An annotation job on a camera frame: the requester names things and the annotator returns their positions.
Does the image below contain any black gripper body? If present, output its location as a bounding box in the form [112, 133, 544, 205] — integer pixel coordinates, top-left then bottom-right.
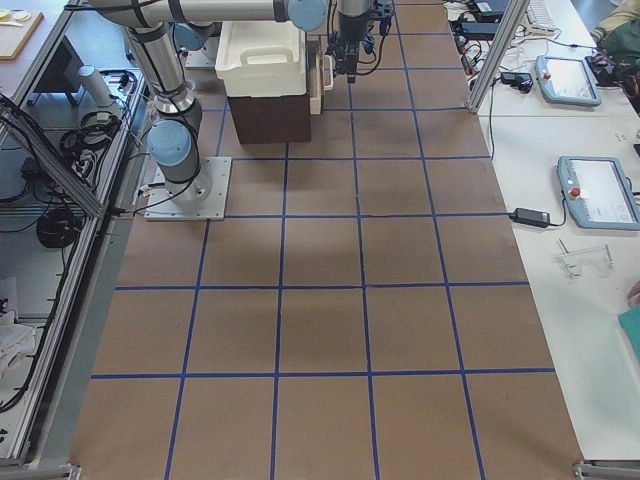
[325, 33, 373, 75]

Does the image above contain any wooden drawer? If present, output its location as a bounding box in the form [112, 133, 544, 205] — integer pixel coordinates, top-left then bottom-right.
[306, 40, 324, 115]

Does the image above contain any white drawer handle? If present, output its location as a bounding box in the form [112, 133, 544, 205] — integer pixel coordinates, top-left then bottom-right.
[322, 55, 334, 92]

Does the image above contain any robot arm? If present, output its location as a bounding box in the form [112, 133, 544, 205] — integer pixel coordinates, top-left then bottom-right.
[90, 1, 327, 205]
[326, 0, 373, 84]

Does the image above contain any dark brown drawer cabinet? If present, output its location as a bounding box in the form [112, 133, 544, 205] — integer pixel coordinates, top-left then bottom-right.
[228, 94, 311, 145]

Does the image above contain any white plastic storage box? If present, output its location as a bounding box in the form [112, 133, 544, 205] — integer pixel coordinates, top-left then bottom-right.
[215, 21, 307, 97]

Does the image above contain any far teach pendant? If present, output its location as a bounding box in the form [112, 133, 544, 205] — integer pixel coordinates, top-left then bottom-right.
[534, 55, 602, 107]

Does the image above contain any teach pendant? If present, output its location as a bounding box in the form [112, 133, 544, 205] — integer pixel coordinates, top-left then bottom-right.
[534, 55, 602, 107]
[557, 156, 639, 231]

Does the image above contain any black power brick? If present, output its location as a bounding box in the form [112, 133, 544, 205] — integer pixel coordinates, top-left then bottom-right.
[509, 207, 551, 228]

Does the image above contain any grey cylinder device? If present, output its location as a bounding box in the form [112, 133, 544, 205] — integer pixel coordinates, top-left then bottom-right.
[78, 65, 113, 107]

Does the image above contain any near teach pendant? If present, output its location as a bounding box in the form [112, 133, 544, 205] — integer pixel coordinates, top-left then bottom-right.
[557, 156, 639, 231]

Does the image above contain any wooden cutting board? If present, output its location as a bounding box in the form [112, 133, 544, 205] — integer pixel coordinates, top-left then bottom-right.
[1, 9, 44, 61]

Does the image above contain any teal folder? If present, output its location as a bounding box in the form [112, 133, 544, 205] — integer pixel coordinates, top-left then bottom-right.
[618, 306, 640, 360]

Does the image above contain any black braided left cable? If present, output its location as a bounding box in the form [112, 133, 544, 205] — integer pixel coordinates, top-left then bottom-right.
[357, 0, 396, 76]

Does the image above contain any aluminium frame post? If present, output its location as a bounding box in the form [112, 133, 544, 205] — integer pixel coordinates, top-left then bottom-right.
[467, 0, 529, 114]

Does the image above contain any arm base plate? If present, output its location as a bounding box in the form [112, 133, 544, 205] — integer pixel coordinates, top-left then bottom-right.
[143, 157, 232, 221]

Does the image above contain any clear acrylic bracket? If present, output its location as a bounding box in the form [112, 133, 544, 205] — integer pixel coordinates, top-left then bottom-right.
[556, 239, 614, 279]

